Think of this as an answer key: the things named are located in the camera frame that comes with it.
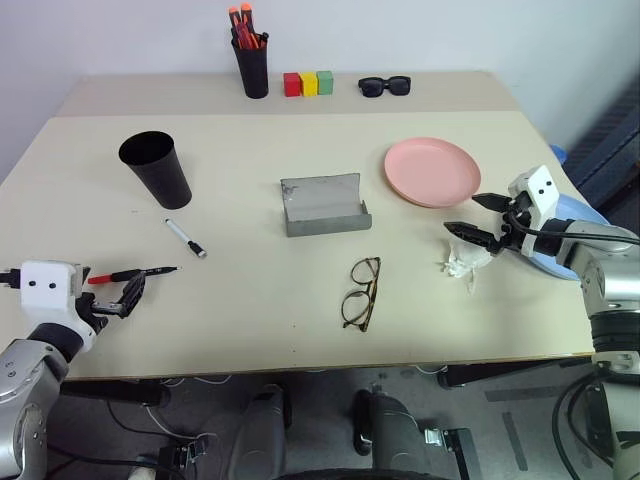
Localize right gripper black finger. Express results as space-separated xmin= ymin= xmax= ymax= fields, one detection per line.
xmin=471 ymin=193 xmax=514 ymax=212
xmin=443 ymin=221 xmax=502 ymax=255

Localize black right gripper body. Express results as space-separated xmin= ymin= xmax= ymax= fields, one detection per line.
xmin=498 ymin=192 xmax=533 ymax=255

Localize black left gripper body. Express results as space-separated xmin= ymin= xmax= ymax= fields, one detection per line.
xmin=74 ymin=293 xmax=124 ymax=333

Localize red and black pen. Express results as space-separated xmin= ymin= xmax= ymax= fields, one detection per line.
xmin=87 ymin=265 xmax=180 ymax=286

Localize crumpled white tissue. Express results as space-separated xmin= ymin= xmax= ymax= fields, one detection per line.
xmin=439 ymin=238 xmax=492 ymax=295

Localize pink round plate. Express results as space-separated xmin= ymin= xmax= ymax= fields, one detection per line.
xmin=383 ymin=137 xmax=483 ymax=210

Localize white marker with black cap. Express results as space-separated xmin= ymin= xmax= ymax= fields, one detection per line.
xmin=165 ymin=217 xmax=209 ymax=259

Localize black table leg bar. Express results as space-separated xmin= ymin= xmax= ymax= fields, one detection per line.
xmin=58 ymin=379 xmax=172 ymax=407
xmin=438 ymin=355 xmax=595 ymax=390

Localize empty black cup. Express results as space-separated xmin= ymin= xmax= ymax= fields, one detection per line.
xmin=118 ymin=130 xmax=194 ymax=211

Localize tortoiseshell eyeglasses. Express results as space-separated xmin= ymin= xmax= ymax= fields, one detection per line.
xmin=341 ymin=256 xmax=383 ymax=333

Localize dark ribbed panel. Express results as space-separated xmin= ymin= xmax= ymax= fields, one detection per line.
xmin=564 ymin=74 xmax=640 ymax=214

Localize black sunglasses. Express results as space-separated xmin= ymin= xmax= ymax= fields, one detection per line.
xmin=357 ymin=75 xmax=413 ymax=99

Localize dark grey rounded shape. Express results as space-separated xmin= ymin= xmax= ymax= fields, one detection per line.
xmin=352 ymin=383 xmax=482 ymax=480
xmin=230 ymin=383 xmax=293 ymax=480

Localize black pen holder cup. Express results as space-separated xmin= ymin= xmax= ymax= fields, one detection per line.
xmin=230 ymin=35 xmax=271 ymax=100

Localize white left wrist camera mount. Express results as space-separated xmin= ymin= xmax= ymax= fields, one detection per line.
xmin=18 ymin=260 xmax=99 ymax=352

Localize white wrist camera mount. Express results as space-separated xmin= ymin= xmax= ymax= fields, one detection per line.
xmin=508 ymin=166 xmax=559 ymax=257
xmin=18 ymin=260 xmax=99 ymax=352

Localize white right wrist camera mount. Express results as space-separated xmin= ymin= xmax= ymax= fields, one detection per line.
xmin=508 ymin=166 xmax=559 ymax=257

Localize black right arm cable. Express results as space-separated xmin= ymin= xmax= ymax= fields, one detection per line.
xmin=504 ymin=209 xmax=640 ymax=247

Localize black floor cable loop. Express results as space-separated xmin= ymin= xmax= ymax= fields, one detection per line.
xmin=555 ymin=370 xmax=619 ymax=472

